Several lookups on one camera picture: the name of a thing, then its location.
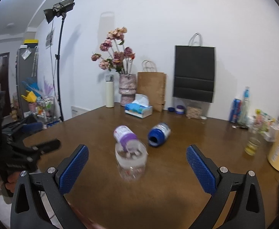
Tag clear plastic cup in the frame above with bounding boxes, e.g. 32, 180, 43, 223
115, 139, 148, 181

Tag black hand-held gripper left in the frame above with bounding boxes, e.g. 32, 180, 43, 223
0, 91, 61, 198

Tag glass with yellow liquid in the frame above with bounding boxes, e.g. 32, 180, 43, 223
244, 126, 261, 156

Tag colourful items in tray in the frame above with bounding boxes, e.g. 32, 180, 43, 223
252, 109, 279, 142

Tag clear blue-capped spray bottle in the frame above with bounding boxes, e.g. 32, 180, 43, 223
238, 86, 250, 126

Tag blue drink can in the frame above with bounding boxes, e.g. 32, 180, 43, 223
229, 99, 241, 123

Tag clear jar with nuts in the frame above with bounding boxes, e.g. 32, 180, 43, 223
186, 104, 202, 119

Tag blue-capped lying bottle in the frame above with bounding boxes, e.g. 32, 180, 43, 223
148, 123, 171, 147

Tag small blue white jar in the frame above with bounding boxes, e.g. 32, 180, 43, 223
175, 105, 185, 114

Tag purple-capped white bottle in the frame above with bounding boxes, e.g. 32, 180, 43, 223
114, 126, 138, 152

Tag small blue lid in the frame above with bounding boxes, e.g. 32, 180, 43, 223
167, 107, 175, 112

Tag blue tissue box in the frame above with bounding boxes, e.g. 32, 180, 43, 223
124, 94, 153, 119

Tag dark wooden door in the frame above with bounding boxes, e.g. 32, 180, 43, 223
0, 53, 11, 117

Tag grey refrigerator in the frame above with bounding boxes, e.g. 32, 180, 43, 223
16, 46, 38, 118

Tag white thermos bottle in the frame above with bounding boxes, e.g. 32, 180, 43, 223
105, 74, 114, 108

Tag black paper bag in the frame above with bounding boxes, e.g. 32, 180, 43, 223
173, 33, 216, 103

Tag brown paper bag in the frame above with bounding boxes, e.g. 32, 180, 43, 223
137, 60, 166, 112

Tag pink speckled flower vase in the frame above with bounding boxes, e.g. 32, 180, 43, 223
119, 74, 136, 106

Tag dried pink flower bouquet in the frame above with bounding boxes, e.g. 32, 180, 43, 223
91, 27, 135, 74

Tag black studio light on stand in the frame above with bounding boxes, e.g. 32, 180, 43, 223
43, 0, 75, 122

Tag cluttered wire rack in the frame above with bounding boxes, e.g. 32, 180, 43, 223
35, 97, 57, 125

